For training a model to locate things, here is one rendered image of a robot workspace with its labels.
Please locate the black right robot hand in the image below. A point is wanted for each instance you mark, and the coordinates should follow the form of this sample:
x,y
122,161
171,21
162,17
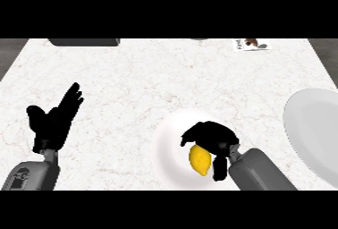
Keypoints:
x,y
212,135

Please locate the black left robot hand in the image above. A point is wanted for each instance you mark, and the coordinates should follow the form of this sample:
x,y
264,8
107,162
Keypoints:
x,y
55,125

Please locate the yellow lemon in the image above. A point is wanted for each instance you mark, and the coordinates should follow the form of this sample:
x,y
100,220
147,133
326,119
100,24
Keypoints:
x,y
200,159

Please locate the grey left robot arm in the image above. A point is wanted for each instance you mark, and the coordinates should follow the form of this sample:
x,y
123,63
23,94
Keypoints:
x,y
33,174

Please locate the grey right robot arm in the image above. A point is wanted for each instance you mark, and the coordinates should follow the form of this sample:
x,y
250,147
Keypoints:
x,y
261,171

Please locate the small white plate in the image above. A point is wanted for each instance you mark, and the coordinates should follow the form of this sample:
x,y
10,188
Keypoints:
x,y
174,152

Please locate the large white plate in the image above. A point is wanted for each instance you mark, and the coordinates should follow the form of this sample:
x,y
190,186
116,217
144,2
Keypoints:
x,y
315,134

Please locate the dark grey appliance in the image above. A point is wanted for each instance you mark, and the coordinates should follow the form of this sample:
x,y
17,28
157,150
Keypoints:
x,y
84,42

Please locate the white printed box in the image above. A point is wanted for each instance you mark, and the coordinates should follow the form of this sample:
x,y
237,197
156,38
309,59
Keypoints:
x,y
252,44

